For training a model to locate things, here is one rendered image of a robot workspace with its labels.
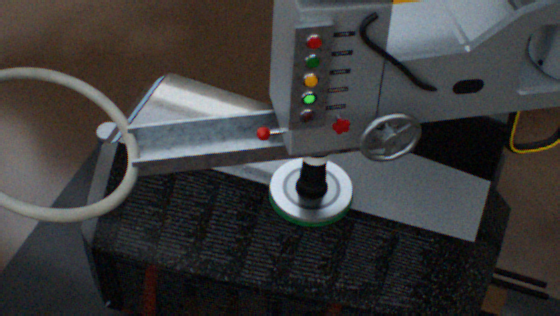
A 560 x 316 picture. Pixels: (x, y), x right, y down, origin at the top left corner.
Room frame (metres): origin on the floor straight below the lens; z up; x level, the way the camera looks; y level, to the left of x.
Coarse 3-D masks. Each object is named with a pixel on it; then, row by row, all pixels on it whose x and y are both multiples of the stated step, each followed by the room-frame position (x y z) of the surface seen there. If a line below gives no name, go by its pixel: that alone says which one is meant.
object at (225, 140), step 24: (192, 120) 1.39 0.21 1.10; (216, 120) 1.41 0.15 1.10; (240, 120) 1.42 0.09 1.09; (264, 120) 1.44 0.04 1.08; (144, 144) 1.35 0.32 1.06; (168, 144) 1.35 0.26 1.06; (192, 144) 1.36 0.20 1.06; (216, 144) 1.36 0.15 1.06; (240, 144) 1.37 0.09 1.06; (264, 144) 1.33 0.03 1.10; (144, 168) 1.25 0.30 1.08; (168, 168) 1.27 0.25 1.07; (192, 168) 1.28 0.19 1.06
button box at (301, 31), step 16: (304, 32) 1.27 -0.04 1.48; (320, 32) 1.28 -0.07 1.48; (304, 48) 1.28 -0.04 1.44; (320, 48) 1.28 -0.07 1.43; (320, 64) 1.28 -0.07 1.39; (288, 80) 1.29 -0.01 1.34; (320, 80) 1.29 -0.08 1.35; (288, 96) 1.29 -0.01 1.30; (320, 96) 1.29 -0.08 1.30; (288, 112) 1.28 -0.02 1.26; (320, 112) 1.29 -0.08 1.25; (288, 128) 1.27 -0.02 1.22; (304, 128) 1.28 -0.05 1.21
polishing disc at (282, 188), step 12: (288, 168) 1.48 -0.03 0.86; (300, 168) 1.48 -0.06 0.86; (336, 168) 1.49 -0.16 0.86; (276, 180) 1.44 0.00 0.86; (288, 180) 1.44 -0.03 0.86; (336, 180) 1.45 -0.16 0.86; (348, 180) 1.45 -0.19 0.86; (276, 192) 1.40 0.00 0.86; (288, 192) 1.40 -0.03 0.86; (336, 192) 1.41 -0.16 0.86; (348, 192) 1.41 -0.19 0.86; (276, 204) 1.36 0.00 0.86; (288, 204) 1.36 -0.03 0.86; (300, 204) 1.36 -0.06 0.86; (312, 204) 1.36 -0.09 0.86; (324, 204) 1.37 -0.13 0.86; (336, 204) 1.37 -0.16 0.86; (348, 204) 1.38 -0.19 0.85; (300, 216) 1.32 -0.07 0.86; (312, 216) 1.32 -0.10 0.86; (324, 216) 1.33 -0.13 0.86; (336, 216) 1.34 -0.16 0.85
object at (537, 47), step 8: (536, 32) 1.58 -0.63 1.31; (544, 32) 1.55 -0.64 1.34; (552, 32) 1.53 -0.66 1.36; (536, 40) 1.57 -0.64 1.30; (544, 40) 1.55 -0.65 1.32; (552, 40) 1.53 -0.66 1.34; (536, 48) 1.56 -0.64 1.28; (544, 48) 1.54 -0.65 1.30; (552, 48) 1.52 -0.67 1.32; (536, 56) 1.56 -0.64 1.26; (544, 56) 1.53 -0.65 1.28; (552, 56) 1.52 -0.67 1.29; (544, 64) 1.53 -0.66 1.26; (552, 64) 1.51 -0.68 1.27; (552, 72) 1.51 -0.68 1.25
